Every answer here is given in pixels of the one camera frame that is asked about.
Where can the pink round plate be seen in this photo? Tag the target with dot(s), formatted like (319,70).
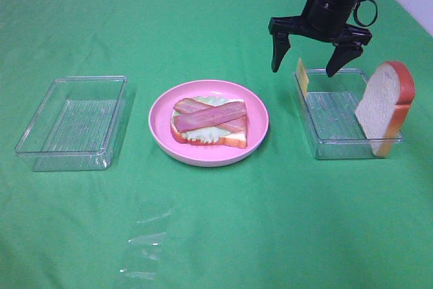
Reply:
(208,156)

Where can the clear plastic film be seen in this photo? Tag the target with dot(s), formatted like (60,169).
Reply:
(144,246)

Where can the clear plastic tray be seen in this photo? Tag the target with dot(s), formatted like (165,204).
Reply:
(77,125)
(328,114)

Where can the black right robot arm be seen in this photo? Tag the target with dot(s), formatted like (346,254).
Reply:
(325,21)

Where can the left clear plastic tray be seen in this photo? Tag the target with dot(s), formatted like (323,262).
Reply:
(77,125)

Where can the right clear plastic tray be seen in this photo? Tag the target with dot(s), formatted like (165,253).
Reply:
(328,114)

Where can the yellow cheese slice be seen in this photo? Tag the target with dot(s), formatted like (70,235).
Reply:
(302,77)

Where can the green lettuce leaf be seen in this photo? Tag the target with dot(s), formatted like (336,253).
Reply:
(205,135)

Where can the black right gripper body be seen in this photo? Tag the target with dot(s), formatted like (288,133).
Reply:
(322,21)

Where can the bread slice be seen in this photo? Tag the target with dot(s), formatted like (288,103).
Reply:
(387,99)
(238,130)

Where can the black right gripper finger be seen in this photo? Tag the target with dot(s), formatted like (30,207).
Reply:
(342,55)
(281,45)

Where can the bacon strip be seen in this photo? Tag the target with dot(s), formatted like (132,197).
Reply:
(209,116)
(233,126)

